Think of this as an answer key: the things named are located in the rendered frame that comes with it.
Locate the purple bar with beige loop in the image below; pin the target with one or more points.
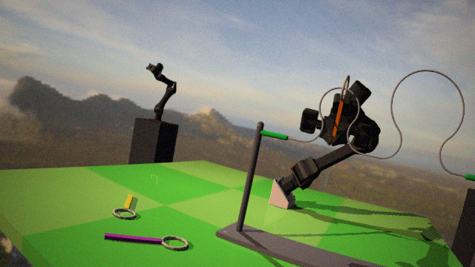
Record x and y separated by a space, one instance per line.
151 240

